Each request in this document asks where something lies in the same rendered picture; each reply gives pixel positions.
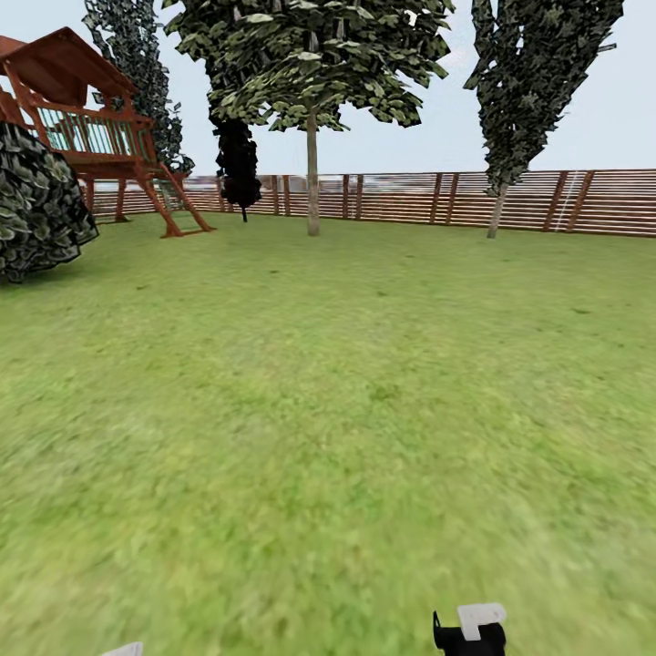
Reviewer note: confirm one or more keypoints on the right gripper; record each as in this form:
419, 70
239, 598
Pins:
452, 640

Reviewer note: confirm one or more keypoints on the bush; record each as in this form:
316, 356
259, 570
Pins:
43, 218

